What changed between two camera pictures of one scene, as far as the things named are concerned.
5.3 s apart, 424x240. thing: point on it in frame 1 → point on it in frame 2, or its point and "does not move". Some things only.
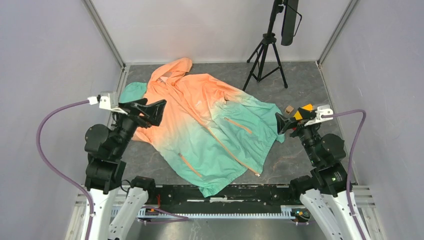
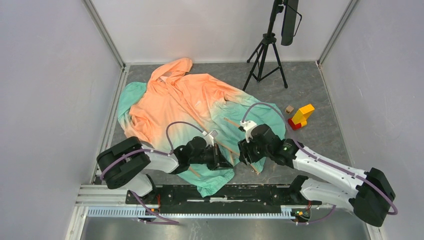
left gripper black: (154, 111) → (219, 161)
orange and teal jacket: (210, 136) does not move
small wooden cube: (289, 109) does not move
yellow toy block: (298, 116) does not move
